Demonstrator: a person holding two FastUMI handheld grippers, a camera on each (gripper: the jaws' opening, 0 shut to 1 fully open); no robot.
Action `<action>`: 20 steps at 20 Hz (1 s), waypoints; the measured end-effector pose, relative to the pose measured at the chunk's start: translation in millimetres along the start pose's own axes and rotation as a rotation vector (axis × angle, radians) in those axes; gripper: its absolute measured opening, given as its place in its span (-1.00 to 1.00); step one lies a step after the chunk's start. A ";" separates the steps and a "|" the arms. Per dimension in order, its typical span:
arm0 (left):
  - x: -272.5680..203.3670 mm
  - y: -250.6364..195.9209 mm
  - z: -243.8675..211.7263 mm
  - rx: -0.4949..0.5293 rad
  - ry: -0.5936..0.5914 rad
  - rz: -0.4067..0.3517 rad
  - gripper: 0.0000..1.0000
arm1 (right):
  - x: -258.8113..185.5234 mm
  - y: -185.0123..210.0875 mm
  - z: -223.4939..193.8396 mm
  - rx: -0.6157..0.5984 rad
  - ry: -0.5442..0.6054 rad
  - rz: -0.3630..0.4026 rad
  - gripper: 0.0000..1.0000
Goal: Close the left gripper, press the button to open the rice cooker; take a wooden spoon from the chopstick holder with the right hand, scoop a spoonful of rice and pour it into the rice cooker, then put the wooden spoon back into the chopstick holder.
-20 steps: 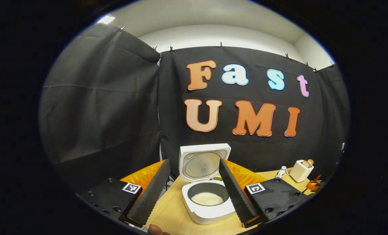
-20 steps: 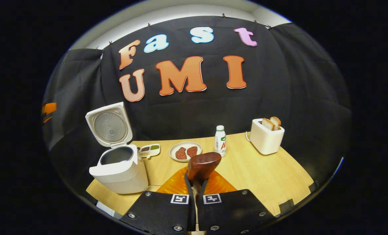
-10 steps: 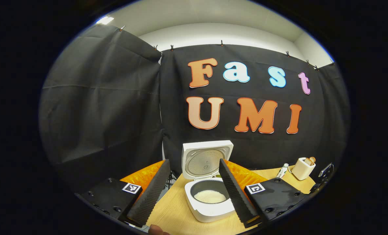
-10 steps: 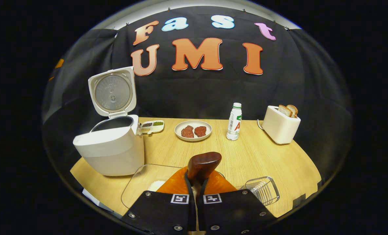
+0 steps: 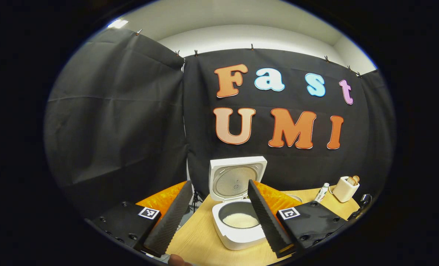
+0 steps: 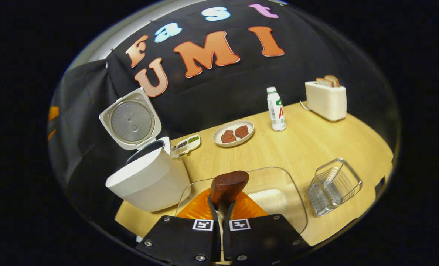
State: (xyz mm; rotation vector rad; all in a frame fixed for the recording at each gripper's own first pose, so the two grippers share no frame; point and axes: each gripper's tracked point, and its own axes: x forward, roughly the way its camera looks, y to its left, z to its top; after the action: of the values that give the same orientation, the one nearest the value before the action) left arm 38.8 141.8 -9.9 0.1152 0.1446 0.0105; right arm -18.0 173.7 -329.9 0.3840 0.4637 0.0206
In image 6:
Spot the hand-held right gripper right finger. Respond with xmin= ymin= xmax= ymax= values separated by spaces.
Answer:
xmin=223 ymin=190 xmax=312 ymax=265

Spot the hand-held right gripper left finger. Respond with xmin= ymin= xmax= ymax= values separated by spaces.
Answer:
xmin=135 ymin=188 xmax=222 ymax=265

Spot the clear container of rice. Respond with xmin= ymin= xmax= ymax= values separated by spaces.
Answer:
xmin=175 ymin=167 xmax=309 ymax=235

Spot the brown wooden spoon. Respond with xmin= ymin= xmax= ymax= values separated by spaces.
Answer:
xmin=210 ymin=171 xmax=249 ymax=218

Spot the white rice cooker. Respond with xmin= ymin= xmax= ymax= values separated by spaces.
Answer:
xmin=99 ymin=87 xmax=191 ymax=212

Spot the metal wire chopstick holder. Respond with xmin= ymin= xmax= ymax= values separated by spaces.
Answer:
xmin=307 ymin=158 xmax=363 ymax=217

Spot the small white seasoning dish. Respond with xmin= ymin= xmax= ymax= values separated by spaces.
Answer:
xmin=171 ymin=134 xmax=201 ymax=157

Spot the white round plate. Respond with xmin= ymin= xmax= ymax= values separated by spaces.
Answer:
xmin=212 ymin=120 xmax=255 ymax=148

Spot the white drink bottle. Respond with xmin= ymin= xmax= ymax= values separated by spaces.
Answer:
xmin=266 ymin=87 xmax=287 ymax=132

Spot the black backdrop cloth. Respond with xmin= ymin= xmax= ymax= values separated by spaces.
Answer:
xmin=48 ymin=0 xmax=401 ymax=192

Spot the white toaster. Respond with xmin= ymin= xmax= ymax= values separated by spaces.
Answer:
xmin=304 ymin=75 xmax=347 ymax=122

